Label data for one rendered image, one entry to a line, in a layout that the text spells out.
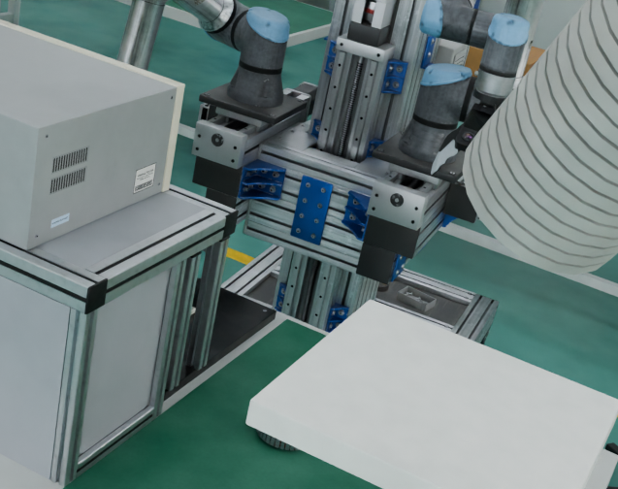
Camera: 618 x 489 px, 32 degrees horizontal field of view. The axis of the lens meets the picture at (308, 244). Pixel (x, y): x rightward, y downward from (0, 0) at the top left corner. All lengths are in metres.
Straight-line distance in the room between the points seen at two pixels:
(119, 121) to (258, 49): 1.07
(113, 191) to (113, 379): 0.32
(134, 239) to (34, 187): 0.21
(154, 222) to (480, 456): 0.82
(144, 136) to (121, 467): 0.56
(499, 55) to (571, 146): 1.30
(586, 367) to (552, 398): 2.85
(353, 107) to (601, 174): 2.07
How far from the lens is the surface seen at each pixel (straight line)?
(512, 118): 0.88
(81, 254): 1.69
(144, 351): 1.86
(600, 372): 4.25
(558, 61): 0.84
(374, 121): 2.88
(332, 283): 3.02
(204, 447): 1.92
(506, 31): 2.11
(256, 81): 2.81
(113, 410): 1.85
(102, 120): 1.73
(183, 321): 1.95
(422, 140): 2.67
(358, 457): 1.20
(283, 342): 2.28
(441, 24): 2.22
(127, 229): 1.80
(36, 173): 1.64
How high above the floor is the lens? 1.87
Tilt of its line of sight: 24 degrees down
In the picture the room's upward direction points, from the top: 12 degrees clockwise
